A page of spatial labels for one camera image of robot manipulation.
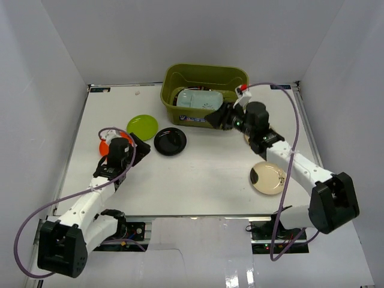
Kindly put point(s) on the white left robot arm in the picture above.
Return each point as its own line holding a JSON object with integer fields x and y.
{"x": 65, "y": 244}

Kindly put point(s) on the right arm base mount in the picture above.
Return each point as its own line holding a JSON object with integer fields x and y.
{"x": 261, "y": 237}

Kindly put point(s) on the small black plate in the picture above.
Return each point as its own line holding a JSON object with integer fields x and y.
{"x": 170, "y": 141}

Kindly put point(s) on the right corner label sticker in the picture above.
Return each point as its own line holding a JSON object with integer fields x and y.
{"x": 279, "y": 87}

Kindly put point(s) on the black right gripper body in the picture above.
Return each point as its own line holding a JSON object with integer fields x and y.
{"x": 237, "y": 118}

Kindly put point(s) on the orange plate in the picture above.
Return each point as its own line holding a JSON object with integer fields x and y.
{"x": 104, "y": 147}

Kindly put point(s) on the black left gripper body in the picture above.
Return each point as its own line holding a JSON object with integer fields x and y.
{"x": 139, "y": 149}

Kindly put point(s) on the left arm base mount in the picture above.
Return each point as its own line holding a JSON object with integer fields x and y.
{"x": 133, "y": 230}

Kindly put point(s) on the left corner label sticker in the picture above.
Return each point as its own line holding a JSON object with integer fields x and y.
{"x": 99, "y": 89}

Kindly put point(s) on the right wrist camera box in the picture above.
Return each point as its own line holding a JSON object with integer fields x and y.
{"x": 243, "y": 95}

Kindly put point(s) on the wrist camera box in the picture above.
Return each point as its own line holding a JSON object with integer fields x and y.
{"x": 243, "y": 95}
{"x": 109, "y": 135}

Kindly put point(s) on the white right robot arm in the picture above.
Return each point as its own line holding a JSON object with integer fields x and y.
{"x": 333, "y": 200}

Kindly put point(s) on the cream floral plate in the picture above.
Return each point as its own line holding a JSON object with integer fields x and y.
{"x": 247, "y": 139}

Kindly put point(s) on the corner label sticker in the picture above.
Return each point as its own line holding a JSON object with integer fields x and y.
{"x": 99, "y": 89}
{"x": 279, "y": 87}

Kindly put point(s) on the cream plate with black mark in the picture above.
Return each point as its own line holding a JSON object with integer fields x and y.
{"x": 267, "y": 178}

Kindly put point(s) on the pale green rectangular dish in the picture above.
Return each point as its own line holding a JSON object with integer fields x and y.
{"x": 199, "y": 100}

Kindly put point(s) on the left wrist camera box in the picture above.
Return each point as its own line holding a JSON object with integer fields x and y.
{"x": 109, "y": 135}

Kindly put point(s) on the black rimmed cream plate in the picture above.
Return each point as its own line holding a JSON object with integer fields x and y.
{"x": 195, "y": 89}

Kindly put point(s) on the lime green plate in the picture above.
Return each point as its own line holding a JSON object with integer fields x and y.
{"x": 144, "y": 127}

